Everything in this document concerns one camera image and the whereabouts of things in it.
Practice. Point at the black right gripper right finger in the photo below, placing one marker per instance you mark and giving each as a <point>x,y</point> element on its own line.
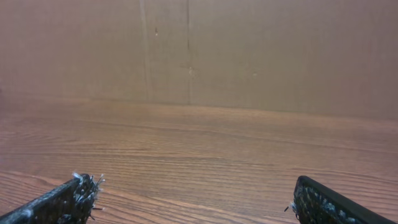
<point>314,203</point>

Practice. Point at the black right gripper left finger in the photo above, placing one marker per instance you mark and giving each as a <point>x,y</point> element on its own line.
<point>69,203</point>

